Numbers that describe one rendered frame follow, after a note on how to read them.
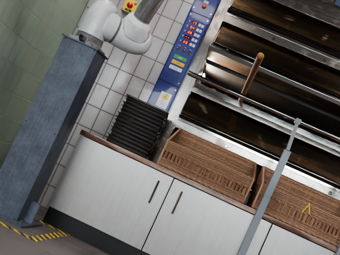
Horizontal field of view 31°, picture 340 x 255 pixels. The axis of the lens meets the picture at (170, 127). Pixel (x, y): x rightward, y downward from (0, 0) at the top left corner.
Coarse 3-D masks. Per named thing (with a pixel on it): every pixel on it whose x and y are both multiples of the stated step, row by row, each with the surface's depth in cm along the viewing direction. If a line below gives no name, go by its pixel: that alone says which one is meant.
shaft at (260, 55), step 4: (260, 56) 258; (256, 60) 265; (260, 60) 260; (256, 64) 271; (260, 64) 273; (252, 68) 284; (256, 68) 280; (252, 72) 292; (256, 72) 293; (248, 76) 309; (252, 76) 303; (248, 80) 317; (244, 84) 342; (248, 84) 329; (244, 88) 346; (248, 88) 346; (244, 92) 359; (240, 100) 398
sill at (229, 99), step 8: (200, 88) 405; (208, 88) 405; (216, 96) 404; (224, 96) 403; (232, 104) 403; (240, 104) 402; (256, 112) 400; (264, 112) 400; (272, 120) 399; (280, 120) 399; (288, 128) 398; (312, 136) 396; (328, 144) 394; (336, 144) 394
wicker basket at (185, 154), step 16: (176, 144) 352; (192, 144) 396; (208, 144) 397; (160, 160) 352; (176, 160) 352; (192, 160) 351; (208, 160) 350; (224, 160) 394; (240, 160) 395; (192, 176) 350; (208, 176) 390; (224, 176) 349; (240, 176) 348; (224, 192) 348; (240, 192) 387
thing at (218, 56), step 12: (216, 60) 406; (228, 60) 396; (240, 60) 390; (240, 72) 407; (264, 72) 388; (276, 84) 397; (288, 84) 388; (300, 84) 385; (300, 96) 398; (312, 96) 388; (324, 96) 383; (324, 108) 398; (336, 108) 389
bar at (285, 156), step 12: (192, 72) 369; (216, 84) 367; (240, 96) 365; (264, 108) 364; (300, 120) 360; (324, 132) 358; (288, 144) 344; (288, 156) 337; (276, 168) 336; (276, 180) 336; (264, 204) 335; (252, 228) 334; (240, 252) 333; (336, 252) 330
